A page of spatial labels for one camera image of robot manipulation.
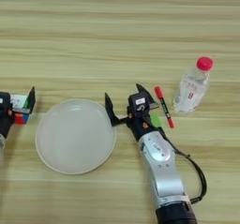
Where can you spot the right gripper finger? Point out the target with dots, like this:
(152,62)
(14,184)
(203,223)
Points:
(145,92)
(111,110)

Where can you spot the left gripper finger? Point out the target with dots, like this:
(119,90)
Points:
(31,101)

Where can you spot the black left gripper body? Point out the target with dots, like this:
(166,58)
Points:
(4,123)

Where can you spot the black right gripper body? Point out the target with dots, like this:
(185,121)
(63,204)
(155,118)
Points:
(140,127)

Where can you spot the colourful puzzle cube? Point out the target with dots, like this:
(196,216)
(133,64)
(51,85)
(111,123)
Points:
(20,118)

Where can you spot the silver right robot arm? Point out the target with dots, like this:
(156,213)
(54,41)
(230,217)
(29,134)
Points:
(165,171)

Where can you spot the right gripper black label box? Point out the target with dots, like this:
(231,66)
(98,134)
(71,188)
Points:
(139,102)

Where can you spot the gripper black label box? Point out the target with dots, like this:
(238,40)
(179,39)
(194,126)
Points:
(139,102)
(4,100)

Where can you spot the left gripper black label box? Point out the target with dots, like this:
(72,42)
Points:
(4,100)

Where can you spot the red black marker pen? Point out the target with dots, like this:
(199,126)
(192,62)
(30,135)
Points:
(165,109)

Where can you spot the round white plate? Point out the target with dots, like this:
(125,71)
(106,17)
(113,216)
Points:
(75,137)

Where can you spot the clear bottle red cap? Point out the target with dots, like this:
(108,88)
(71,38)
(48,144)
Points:
(191,93)

